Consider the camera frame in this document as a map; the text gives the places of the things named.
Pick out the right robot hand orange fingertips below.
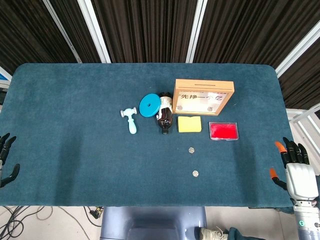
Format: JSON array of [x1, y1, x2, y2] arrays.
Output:
[[269, 136, 320, 201]]

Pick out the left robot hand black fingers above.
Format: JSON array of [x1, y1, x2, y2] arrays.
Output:
[[0, 133, 21, 189]]

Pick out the yellow sponge green base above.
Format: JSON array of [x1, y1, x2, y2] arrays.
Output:
[[177, 115, 203, 133]]

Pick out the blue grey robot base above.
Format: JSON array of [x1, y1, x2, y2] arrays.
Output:
[[99, 206, 208, 240]]

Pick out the wooden coin box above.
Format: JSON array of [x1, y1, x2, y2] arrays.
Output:
[[172, 78, 236, 116]]

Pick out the white blue board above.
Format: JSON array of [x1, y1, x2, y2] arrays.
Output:
[[0, 66, 13, 106]]

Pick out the blue denim trouser leg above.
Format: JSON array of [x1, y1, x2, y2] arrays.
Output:
[[228, 226, 272, 240]]

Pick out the red clear plastic card case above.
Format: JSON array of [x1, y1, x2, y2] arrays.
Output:
[[208, 121, 240, 141]]

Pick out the teal velvet tablecloth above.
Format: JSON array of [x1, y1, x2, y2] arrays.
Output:
[[0, 62, 296, 215]]

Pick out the white sneaker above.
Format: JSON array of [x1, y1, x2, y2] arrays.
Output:
[[199, 226, 230, 240]]

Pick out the black power plug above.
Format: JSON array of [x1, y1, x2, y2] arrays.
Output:
[[88, 206, 105, 221]]

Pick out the light blue toy hammer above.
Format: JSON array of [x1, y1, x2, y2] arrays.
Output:
[[120, 107, 138, 135]]

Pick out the blue round disc with hole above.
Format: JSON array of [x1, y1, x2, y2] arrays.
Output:
[[138, 93, 161, 118]]

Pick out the brown glass bottle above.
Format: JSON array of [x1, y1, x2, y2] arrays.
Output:
[[156, 91, 174, 136]]

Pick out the dark brown pleated curtain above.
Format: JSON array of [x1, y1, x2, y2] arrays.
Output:
[[0, 0, 320, 111]]

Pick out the white metal frame rack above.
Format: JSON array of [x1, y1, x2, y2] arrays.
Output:
[[286, 103, 320, 151]]

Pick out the black floor cable bundle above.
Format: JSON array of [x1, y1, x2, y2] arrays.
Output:
[[0, 206, 27, 240]]

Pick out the thin grey metal post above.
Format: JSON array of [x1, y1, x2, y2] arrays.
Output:
[[42, 0, 83, 63]]

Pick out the white metal post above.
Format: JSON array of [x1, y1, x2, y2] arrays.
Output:
[[274, 23, 320, 78], [185, 0, 208, 63], [77, 0, 112, 63]]

